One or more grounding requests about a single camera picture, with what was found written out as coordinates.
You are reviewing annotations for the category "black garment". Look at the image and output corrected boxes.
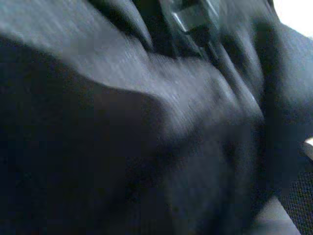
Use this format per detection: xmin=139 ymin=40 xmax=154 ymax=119
xmin=0 ymin=0 xmax=313 ymax=235

